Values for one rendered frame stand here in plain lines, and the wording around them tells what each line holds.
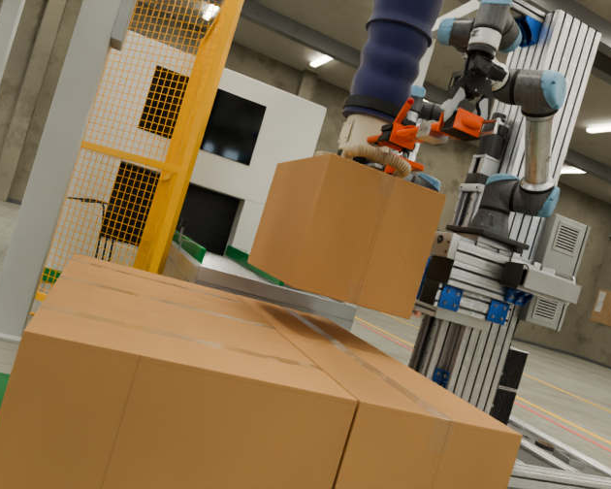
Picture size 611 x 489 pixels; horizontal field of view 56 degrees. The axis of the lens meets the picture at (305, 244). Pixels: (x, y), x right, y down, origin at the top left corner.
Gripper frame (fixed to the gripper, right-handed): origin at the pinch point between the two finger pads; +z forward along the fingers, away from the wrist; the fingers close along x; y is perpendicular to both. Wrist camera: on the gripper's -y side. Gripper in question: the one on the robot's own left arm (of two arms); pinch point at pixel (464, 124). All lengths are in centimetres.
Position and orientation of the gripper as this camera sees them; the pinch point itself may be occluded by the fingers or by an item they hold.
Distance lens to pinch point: 152.6
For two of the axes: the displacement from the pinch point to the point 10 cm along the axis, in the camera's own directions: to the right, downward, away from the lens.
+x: -9.1, -2.7, -3.2
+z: -2.9, 9.6, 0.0
